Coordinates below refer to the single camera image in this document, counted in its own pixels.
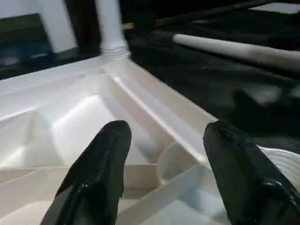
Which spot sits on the small gold label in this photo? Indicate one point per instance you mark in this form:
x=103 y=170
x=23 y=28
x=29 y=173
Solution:
x=128 y=25

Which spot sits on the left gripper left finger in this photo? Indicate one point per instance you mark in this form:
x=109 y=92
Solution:
x=93 y=178

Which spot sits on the black mat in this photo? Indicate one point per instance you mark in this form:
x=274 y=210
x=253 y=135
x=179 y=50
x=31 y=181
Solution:
x=199 y=82

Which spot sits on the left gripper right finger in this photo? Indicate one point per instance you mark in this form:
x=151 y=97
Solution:
x=246 y=182

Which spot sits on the white glass-door cabinet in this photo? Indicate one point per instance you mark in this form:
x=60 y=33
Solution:
x=61 y=23

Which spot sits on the white plastic table leg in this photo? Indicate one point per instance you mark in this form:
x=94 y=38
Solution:
x=110 y=23
x=234 y=48

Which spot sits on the white flat board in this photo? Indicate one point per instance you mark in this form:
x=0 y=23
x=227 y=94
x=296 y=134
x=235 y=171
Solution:
x=276 y=7

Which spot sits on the long black bar device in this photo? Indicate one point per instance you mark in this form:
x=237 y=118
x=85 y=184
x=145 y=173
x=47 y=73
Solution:
x=199 y=14

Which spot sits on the white plastic table top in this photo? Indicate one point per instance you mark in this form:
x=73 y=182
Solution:
x=70 y=105

